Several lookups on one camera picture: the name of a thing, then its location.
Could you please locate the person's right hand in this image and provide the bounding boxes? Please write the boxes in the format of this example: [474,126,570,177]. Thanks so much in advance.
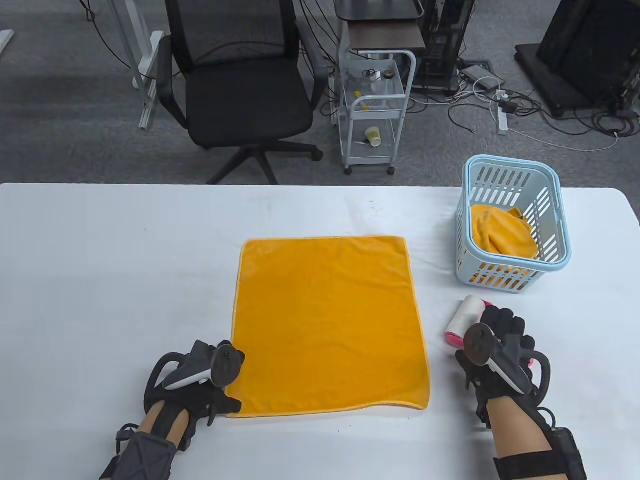
[455,306,551,428]

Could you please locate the person's left hand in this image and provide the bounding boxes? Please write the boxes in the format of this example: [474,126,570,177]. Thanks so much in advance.
[149,340,246,451]

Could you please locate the pink lint roller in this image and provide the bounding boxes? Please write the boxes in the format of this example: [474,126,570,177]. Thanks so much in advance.
[445,295,540,368]

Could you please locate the person's left forearm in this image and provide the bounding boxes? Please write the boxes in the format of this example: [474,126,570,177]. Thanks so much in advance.
[100,400,193,480]

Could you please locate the black and white hand controller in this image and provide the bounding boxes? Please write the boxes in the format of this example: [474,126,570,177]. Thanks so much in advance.
[144,340,246,401]
[464,323,552,396]

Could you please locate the light blue plastic basket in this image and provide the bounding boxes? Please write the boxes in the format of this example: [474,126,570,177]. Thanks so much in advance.
[456,155,572,294]

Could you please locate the white power strip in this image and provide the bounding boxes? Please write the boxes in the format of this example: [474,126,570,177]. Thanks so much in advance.
[496,89,510,136]

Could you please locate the white rolling cart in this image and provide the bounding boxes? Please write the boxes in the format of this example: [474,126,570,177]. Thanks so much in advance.
[338,50,417,176]

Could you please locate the grey power adapter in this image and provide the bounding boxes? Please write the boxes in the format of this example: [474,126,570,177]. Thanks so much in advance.
[460,65,506,92]

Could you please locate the black computer tower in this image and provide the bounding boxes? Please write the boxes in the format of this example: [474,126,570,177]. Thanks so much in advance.
[412,0,476,96]

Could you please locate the black display stand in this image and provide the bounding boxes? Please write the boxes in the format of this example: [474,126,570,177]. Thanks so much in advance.
[515,0,640,119]

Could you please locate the black office chair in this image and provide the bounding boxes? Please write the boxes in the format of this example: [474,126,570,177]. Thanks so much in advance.
[156,0,325,186]

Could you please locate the brown shelf board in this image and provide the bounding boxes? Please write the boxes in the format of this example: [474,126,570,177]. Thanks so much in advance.
[347,21,427,51]

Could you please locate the black tray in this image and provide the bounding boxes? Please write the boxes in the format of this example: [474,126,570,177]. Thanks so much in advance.
[334,0,425,22]

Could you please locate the white desk leg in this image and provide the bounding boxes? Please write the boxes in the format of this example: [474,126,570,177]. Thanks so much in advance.
[107,0,166,130]

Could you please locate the black wrist camera strap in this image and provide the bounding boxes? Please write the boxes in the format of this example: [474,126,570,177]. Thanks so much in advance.
[492,427,588,480]
[100,424,178,480]

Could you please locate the white floor cable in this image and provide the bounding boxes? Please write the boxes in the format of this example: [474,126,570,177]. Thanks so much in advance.
[507,127,621,152]

